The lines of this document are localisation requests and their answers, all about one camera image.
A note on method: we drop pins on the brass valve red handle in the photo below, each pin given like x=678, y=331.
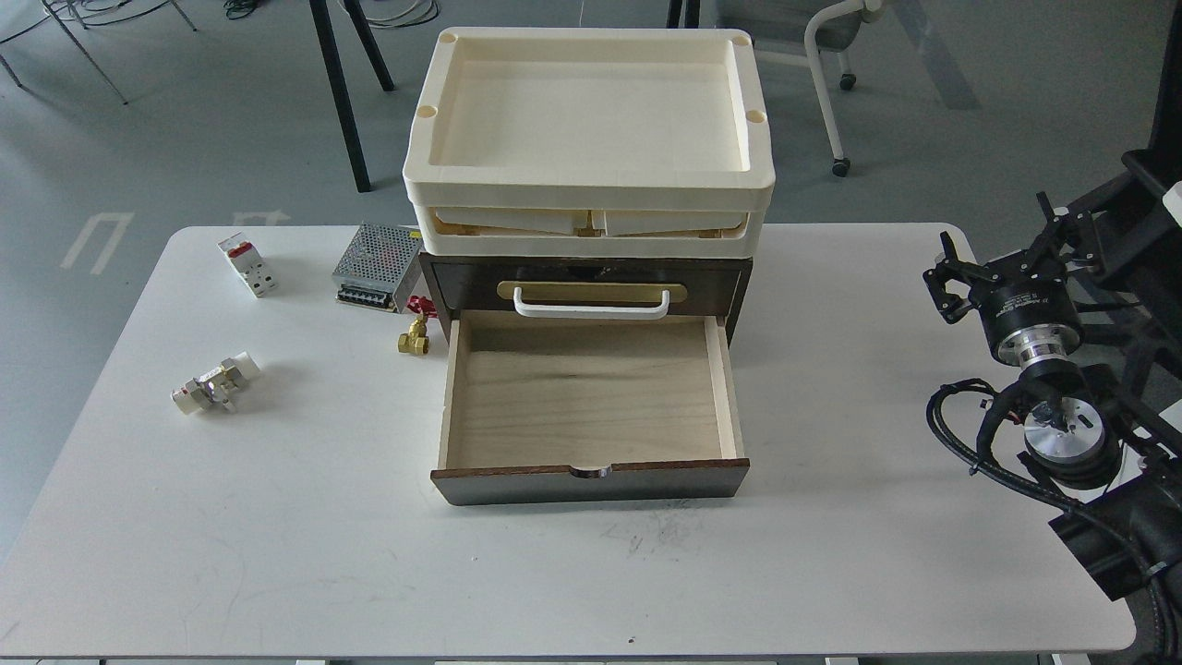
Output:
x=416, y=340

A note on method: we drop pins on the white metal plug adapter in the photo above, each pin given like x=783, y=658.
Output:
x=215, y=388

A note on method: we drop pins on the cream plastic stacked tray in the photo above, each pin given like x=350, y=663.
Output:
x=591, y=143

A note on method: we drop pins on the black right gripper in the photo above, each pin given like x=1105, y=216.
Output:
x=1022, y=298

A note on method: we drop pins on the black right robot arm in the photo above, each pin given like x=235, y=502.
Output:
x=1084, y=313

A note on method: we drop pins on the open wooden drawer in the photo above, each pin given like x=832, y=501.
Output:
x=588, y=410

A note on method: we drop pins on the white red circuit breaker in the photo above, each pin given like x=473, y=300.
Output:
x=248, y=263

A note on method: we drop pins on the metal mesh power supply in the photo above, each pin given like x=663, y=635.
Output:
x=379, y=268

